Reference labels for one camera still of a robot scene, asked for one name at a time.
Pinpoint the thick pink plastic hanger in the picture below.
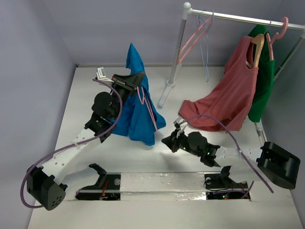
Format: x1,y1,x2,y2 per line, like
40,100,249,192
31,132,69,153
266,17,289,61

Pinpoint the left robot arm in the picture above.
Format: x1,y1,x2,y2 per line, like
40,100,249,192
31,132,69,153
20,72,145,211

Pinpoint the pink hanger on rack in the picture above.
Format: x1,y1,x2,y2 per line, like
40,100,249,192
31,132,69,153
178,18,213,64

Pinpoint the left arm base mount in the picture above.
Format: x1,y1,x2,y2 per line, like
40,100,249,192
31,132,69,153
75,163,121,201

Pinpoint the blue t shirt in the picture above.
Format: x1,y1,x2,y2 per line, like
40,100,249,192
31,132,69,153
111,42,167,146

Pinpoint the white clothes rack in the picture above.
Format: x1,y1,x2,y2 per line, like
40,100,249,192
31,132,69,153
157,1,305,148

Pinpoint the green t shirt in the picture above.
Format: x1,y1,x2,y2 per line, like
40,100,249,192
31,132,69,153
248,39,275,123

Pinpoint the wooden hanger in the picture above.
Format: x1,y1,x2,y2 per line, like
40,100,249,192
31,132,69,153
251,34,264,68

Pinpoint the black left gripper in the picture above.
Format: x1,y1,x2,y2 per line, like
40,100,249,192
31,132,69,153
110,72,145,120

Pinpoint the blue wire hanger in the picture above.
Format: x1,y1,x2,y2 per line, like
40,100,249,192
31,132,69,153
196,14,214,82

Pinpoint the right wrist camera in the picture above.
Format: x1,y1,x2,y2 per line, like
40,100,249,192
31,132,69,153
173,117,187,136

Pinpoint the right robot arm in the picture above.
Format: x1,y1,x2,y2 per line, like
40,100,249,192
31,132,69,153
162,130,301,190

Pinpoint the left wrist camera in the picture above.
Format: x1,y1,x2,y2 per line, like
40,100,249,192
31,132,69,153
95,67,113,83

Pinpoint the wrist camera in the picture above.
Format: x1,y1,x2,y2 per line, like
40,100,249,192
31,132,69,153
173,117,187,136
95,67,113,83

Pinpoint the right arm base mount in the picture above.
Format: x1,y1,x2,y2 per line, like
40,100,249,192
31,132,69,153
203,166,251,200

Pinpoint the pink t shirt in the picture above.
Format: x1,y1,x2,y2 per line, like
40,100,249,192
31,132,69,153
179,36,258,132

